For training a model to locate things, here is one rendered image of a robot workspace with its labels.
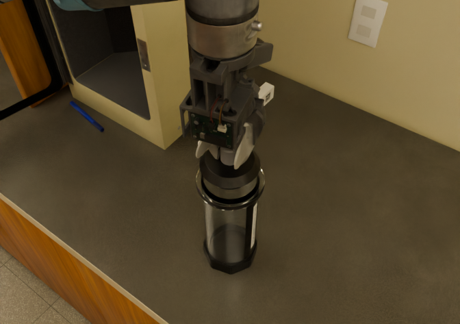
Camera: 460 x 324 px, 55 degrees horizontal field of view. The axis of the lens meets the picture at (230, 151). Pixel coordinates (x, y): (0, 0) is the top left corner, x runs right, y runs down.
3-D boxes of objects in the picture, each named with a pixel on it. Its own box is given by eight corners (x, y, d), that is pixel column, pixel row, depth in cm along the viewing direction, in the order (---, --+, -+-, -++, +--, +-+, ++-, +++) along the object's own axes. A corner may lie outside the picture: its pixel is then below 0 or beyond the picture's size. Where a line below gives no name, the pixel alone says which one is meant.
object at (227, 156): (267, 160, 70) (270, 131, 65) (248, 205, 64) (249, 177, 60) (213, 145, 72) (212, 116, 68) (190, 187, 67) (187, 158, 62)
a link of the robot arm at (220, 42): (202, -17, 49) (274, -4, 47) (205, 20, 52) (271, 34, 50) (172, 17, 44) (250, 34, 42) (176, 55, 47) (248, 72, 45)
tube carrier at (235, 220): (265, 233, 87) (273, 162, 71) (247, 281, 80) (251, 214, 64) (214, 216, 90) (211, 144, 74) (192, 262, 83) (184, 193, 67)
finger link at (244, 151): (226, 187, 62) (217, 140, 55) (240, 157, 66) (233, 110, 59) (246, 192, 61) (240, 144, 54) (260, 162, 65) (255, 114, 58)
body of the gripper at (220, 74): (181, 140, 55) (171, 60, 46) (207, 97, 61) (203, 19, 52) (238, 157, 53) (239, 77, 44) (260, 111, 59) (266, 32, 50)
